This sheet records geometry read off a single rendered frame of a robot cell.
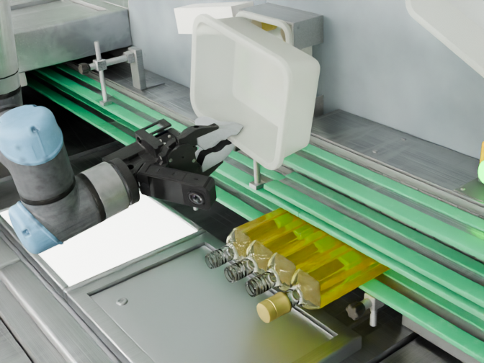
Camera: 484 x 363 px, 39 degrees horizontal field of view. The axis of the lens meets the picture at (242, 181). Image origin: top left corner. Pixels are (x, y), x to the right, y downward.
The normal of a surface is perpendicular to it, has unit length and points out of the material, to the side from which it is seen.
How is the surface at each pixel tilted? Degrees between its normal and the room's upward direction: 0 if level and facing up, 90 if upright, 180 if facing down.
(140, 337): 91
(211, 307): 90
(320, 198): 90
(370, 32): 0
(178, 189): 32
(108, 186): 83
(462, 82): 0
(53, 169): 99
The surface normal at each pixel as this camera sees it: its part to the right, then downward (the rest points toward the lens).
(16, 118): -0.11, -0.80
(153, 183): -0.36, 0.65
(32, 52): 0.61, 0.33
